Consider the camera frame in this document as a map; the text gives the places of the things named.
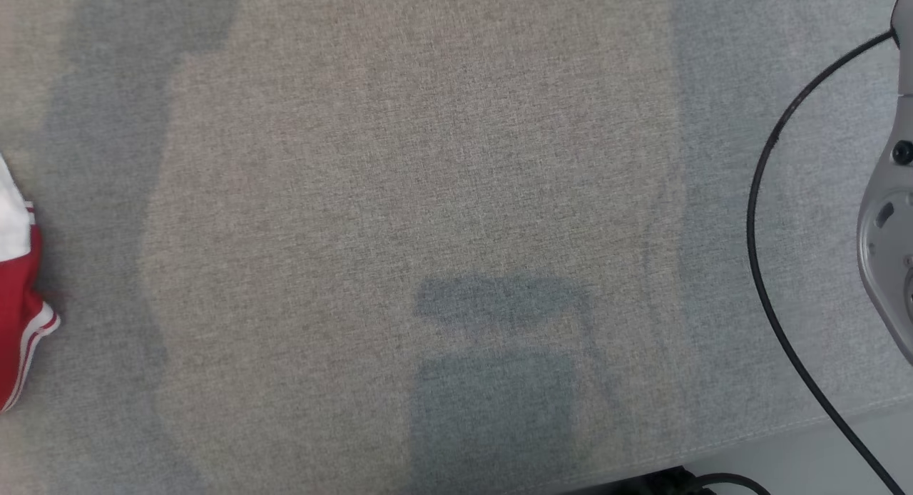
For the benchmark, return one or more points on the red T-shirt white sleeves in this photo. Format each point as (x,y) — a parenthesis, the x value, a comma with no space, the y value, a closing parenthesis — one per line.
(14,302)

